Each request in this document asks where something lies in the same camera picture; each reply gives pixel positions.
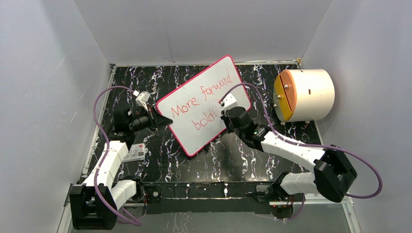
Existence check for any purple cable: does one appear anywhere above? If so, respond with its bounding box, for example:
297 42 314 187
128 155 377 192
220 83 384 222
93 85 143 227

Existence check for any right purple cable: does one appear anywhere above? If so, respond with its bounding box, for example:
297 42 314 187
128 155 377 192
220 83 384 222

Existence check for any pink-framed whiteboard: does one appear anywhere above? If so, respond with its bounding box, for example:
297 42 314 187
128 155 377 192
156 55 242 156

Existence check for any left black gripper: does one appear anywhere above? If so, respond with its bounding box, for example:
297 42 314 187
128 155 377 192
128 106 172 133

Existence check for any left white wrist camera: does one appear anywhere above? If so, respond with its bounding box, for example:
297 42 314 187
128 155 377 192
132 90 150 111

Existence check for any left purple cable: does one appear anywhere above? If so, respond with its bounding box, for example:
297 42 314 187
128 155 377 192
93 85 143 227

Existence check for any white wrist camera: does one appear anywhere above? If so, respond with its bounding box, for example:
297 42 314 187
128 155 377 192
132 90 150 111
219 93 238 116

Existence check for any whiteboard metal stand leg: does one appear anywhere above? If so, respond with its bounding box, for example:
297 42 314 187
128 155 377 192
201 145 211 154

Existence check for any white printed label card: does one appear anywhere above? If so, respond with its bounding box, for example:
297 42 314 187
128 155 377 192
123 143 149 162

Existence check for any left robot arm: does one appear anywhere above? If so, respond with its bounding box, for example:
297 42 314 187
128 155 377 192
69 106 173 230

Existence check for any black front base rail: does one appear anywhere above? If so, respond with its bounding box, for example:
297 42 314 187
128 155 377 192
139 182 279 214

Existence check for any white cylindrical drum device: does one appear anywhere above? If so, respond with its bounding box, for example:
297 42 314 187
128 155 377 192
273 69 335 122

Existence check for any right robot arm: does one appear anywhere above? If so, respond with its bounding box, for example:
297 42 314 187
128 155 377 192
221 106 357 202

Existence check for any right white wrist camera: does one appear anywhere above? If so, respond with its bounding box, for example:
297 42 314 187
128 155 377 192
219 93 238 116

